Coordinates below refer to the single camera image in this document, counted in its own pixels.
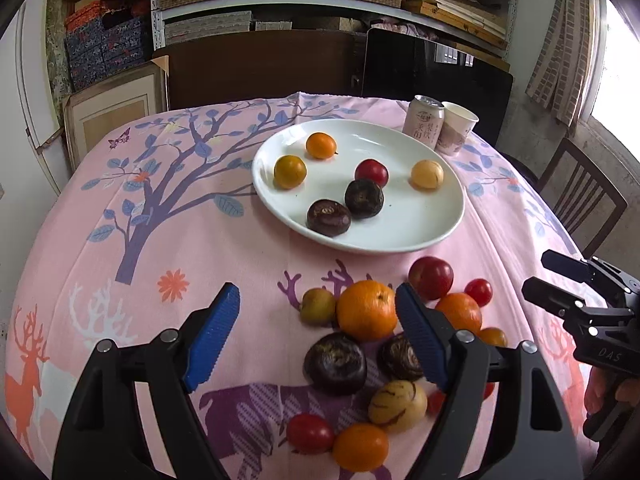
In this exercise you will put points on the checked curtain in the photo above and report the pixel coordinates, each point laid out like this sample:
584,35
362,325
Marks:
565,50

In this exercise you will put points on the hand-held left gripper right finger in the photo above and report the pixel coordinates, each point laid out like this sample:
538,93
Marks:
419,340

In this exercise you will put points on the red cherry tomato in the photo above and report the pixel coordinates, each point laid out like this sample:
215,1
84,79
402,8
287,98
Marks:
478,292
489,390
436,402
371,172

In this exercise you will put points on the person's right hand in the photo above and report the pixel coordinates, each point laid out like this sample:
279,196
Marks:
600,387

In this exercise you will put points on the pink printed tablecloth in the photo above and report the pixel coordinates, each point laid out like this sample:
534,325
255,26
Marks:
150,240

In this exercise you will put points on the greenish brown round fruit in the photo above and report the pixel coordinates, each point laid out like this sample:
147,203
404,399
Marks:
317,305

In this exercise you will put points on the white paper cup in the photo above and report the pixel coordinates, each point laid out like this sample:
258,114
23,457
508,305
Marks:
456,127

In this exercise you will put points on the black chair back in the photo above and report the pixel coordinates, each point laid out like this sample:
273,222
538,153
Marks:
400,67

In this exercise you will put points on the pale yellow round fruit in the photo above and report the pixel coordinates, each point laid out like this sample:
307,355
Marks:
427,174

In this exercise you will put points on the stack of yellow books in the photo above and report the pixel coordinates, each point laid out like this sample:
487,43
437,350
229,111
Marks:
462,12

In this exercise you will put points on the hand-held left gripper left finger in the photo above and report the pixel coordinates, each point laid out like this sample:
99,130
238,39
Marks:
216,337

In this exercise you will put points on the window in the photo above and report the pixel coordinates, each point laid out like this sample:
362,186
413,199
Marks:
620,70

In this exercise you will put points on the stack of blue patterned boxes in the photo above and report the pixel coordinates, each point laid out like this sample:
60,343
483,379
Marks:
107,45

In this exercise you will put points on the red plum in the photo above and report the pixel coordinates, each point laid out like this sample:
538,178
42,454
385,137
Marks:
431,277

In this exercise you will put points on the wooden picture frame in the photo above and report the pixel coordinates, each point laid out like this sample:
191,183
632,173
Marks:
112,112

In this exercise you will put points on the white round plate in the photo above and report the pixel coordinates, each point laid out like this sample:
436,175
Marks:
400,220

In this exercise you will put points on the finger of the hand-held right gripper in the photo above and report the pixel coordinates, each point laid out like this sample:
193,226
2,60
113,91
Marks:
547,295
565,264

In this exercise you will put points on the dark brown water chestnut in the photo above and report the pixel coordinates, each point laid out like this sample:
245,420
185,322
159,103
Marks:
397,357
328,216
335,363
364,198

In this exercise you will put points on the large orange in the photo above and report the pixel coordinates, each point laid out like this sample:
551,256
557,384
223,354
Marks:
367,310

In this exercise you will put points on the yellow orange tomato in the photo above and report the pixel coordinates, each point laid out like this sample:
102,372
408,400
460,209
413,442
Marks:
289,172

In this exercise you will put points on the small orange kumquat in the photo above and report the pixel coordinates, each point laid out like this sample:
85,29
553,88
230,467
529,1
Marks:
320,145

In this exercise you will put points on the white metal shelf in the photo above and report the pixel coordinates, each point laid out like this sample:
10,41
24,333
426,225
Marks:
512,20

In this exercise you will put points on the small orange tomato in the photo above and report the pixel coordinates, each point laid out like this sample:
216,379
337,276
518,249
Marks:
493,336

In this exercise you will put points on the pink drink can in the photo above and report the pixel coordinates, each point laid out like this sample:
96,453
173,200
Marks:
424,121

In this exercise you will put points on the striped yellow pepino melon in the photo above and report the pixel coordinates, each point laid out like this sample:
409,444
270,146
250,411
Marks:
397,406

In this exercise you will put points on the dark brown wooden board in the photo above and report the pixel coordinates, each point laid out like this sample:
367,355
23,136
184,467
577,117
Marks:
260,67

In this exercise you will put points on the wooden chair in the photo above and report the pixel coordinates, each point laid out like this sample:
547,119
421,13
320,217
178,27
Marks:
585,195

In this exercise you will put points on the medium orange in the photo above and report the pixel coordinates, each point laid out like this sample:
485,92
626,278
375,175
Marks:
460,314

